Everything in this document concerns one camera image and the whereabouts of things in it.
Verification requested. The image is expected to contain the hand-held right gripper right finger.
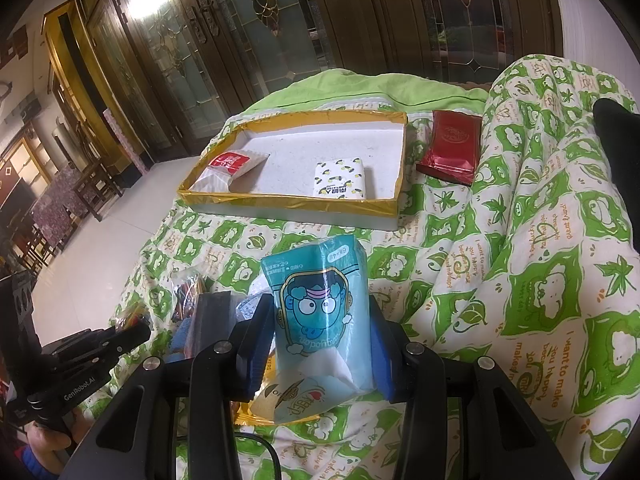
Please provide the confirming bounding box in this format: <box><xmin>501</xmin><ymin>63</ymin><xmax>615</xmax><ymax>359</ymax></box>
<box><xmin>367</xmin><ymin>295</ymin><xmax>576</xmax><ymax>480</ymax></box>

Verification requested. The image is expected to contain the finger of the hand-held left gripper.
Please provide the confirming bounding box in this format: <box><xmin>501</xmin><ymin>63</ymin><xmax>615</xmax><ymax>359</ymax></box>
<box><xmin>25</xmin><ymin>355</ymin><xmax>123</xmax><ymax>416</ymax></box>
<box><xmin>42</xmin><ymin>319</ymin><xmax>152</xmax><ymax>366</ymax></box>

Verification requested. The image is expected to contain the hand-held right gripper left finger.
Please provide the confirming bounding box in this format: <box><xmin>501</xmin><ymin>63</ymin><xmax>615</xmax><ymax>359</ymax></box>
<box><xmin>62</xmin><ymin>292</ymin><xmax>281</xmax><ymax>480</ymax></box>

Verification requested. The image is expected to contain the teal cartoon tissue pack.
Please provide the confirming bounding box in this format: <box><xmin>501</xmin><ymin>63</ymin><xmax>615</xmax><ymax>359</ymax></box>
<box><xmin>260</xmin><ymin>234</ymin><xmax>377</xmax><ymax>396</ymax></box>

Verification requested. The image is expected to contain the colourful striped packet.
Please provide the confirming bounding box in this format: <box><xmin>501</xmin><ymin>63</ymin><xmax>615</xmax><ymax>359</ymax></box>
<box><xmin>170</xmin><ymin>267</ymin><xmax>208</xmax><ymax>323</ymax></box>

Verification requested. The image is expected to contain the gold rimmed white tray box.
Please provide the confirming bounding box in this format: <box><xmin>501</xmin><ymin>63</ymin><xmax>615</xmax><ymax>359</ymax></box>
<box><xmin>177</xmin><ymin>111</ymin><xmax>408</xmax><ymax>231</ymax></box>

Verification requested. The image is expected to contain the person's left hand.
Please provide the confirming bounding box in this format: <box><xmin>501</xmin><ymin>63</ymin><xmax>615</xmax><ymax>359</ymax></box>
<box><xmin>25</xmin><ymin>407</ymin><xmax>88</xmax><ymax>461</ymax></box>

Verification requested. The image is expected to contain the white packet with round logo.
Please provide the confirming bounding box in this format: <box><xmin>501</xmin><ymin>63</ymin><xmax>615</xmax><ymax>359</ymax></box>
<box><xmin>250</xmin><ymin>372</ymin><xmax>346</xmax><ymax>426</ymax></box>

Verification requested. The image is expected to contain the floral covered table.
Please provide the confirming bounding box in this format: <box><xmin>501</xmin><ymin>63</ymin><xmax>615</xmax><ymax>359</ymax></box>
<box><xmin>30</xmin><ymin>170</ymin><xmax>96</xmax><ymax>243</ymax></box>

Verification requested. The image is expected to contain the wooden chair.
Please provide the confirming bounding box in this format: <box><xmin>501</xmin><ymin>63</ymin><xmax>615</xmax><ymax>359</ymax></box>
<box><xmin>75</xmin><ymin>150</ymin><xmax>125</xmax><ymax>222</ymax></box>

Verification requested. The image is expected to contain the green frog print blanket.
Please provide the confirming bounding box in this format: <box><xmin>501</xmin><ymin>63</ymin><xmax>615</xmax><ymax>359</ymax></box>
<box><xmin>107</xmin><ymin>55</ymin><xmax>640</xmax><ymax>480</ymax></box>

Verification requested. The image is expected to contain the white lemon print tissue pack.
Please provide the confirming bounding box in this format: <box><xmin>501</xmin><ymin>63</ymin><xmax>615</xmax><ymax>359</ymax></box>
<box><xmin>311</xmin><ymin>157</ymin><xmax>366</xmax><ymax>200</ymax></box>

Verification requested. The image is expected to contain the red and white packet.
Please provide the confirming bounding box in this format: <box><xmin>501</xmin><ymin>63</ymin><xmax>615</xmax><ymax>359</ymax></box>
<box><xmin>192</xmin><ymin>150</ymin><xmax>271</xmax><ymax>196</ymax></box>

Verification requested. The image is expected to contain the red foil packet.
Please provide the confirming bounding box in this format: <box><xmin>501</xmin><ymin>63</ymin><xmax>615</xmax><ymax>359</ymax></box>
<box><xmin>416</xmin><ymin>110</ymin><xmax>483</xmax><ymax>186</ymax></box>

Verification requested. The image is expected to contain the gold framed cabinet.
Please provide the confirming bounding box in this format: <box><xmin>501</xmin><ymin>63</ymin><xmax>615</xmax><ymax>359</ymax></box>
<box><xmin>42</xmin><ymin>0</ymin><xmax>153</xmax><ymax>173</ymax></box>

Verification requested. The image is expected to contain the plain green bed sheet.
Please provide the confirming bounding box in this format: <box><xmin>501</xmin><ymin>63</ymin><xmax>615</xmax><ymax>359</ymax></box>
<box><xmin>242</xmin><ymin>67</ymin><xmax>493</xmax><ymax>116</ymax></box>

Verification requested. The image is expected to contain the wooden glass double door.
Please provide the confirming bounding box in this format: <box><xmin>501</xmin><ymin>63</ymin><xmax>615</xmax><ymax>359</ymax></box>
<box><xmin>75</xmin><ymin>0</ymin><xmax>351</xmax><ymax>158</ymax></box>

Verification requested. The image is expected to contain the stained glass wooden panel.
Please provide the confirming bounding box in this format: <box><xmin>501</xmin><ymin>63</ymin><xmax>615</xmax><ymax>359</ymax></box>
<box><xmin>350</xmin><ymin>0</ymin><xmax>568</xmax><ymax>86</ymax></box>

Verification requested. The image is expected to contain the black cable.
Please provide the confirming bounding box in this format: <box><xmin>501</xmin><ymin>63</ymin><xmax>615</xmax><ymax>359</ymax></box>
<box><xmin>235</xmin><ymin>432</ymin><xmax>283</xmax><ymax>480</ymax></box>

